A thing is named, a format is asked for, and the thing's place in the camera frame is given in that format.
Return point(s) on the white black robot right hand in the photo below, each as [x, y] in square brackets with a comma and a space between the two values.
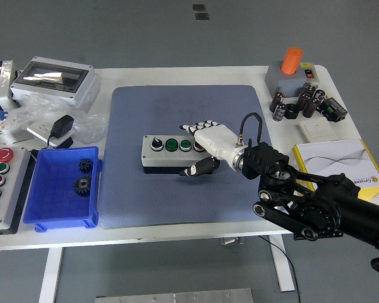
[216, 139]

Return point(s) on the grey four-button control box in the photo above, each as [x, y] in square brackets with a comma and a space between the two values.
[164, 159]

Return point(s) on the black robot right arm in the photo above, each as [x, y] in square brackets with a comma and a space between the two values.
[328, 202]

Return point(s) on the grey five-button control box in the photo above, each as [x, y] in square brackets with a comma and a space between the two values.
[12, 195]

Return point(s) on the dark brown capacitor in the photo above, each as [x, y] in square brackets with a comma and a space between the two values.
[310, 108]
[319, 94]
[303, 100]
[280, 112]
[309, 89]
[276, 101]

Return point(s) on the grey-blue textured mat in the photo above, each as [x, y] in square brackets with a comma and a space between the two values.
[161, 199]

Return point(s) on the orange cylinder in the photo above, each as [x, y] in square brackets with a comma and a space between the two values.
[291, 61]

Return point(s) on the black green electronic module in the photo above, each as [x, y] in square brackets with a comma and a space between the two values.
[333, 109]

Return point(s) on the dark floor plate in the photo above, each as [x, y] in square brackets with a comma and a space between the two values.
[198, 8]
[201, 16]

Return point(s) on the clear plastic bag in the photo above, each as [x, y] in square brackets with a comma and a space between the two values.
[88, 126]

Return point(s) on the white yellow carton box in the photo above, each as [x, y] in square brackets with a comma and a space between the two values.
[344, 158]

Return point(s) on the small black bevel gear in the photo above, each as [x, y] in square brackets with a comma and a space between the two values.
[86, 165]

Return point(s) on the large black bevel gear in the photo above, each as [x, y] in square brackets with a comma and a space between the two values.
[82, 186]

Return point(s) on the white table leg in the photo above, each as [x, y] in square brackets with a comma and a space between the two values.
[284, 268]
[50, 274]

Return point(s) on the black power adapter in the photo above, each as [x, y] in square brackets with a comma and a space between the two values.
[62, 125]

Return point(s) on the grey metal plate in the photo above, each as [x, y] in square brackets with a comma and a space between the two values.
[173, 297]

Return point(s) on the blue plastic bin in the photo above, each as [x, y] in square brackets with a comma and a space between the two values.
[50, 202]

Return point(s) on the grey switch box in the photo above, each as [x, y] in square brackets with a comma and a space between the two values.
[290, 83]

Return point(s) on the white wall switch panel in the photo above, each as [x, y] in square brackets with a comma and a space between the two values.
[319, 131]

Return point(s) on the grey metal table bracket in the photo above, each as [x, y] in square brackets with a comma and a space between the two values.
[231, 241]

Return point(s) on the grey enclosure with clear lid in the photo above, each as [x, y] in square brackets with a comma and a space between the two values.
[82, 91]

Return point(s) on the white bracket block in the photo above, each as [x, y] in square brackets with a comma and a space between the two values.
[4, 85]

